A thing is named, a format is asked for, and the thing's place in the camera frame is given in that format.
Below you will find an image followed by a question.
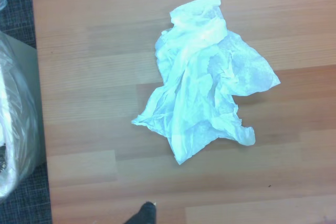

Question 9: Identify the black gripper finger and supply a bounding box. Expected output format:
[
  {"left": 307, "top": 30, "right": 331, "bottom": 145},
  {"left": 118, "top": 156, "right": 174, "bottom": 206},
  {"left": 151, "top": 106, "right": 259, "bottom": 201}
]
[{"left": 123, "top": 201, "right": 158, "bottom": 224}]

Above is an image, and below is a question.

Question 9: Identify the white tissue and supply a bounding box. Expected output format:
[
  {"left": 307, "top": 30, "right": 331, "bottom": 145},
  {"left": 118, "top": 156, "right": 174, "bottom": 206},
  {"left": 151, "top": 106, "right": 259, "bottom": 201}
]
[{"left": 131, "top": 0, "right": 281, "bottom": 166}]

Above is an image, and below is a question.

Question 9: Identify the trash bin with plastic liner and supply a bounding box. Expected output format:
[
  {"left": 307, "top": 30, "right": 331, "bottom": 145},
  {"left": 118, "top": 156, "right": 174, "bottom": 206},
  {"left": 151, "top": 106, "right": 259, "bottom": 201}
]
[{"left": 0, "top": 0, "right": 40, "bottom": 205}]

